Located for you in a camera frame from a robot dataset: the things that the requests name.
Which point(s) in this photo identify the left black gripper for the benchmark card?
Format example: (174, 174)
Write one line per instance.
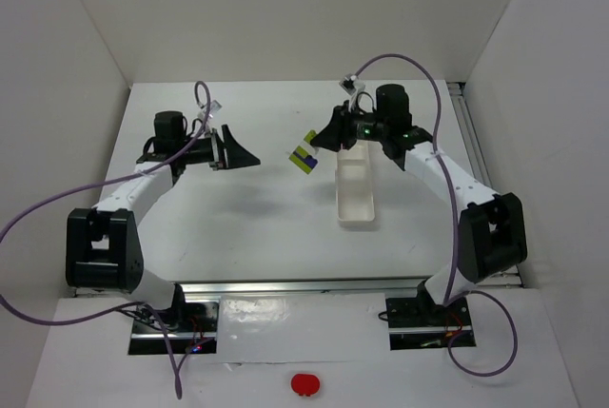
(218, 151)

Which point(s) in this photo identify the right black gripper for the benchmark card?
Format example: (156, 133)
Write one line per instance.
(345, 125)

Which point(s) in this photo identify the green lego brick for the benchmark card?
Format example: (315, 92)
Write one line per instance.
(311, 134)
(301, 165)

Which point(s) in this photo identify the purple lego brick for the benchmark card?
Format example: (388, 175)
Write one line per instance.
(311, 161)

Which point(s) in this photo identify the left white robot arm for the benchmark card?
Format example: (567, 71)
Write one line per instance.
(104, 251)

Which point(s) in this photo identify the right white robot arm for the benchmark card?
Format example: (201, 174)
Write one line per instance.
(488, 227)

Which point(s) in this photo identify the white divided sorting tray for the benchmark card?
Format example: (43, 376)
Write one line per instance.
(354, 187)

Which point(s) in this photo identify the red round button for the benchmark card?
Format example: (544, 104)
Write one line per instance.
(305, 385)

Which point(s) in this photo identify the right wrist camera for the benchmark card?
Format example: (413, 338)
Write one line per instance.
(351, 84)

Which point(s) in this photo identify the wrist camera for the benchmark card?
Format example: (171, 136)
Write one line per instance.
(210, 109)
(351, 84)

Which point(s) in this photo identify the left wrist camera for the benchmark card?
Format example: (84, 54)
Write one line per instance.
(210, 109)

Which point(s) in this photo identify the aluminium rail frame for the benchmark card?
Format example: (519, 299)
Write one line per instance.
(272, 225)

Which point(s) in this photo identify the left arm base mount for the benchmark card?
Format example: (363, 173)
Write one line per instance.
(195, 331)

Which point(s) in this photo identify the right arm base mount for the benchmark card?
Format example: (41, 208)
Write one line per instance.
(409, 328)

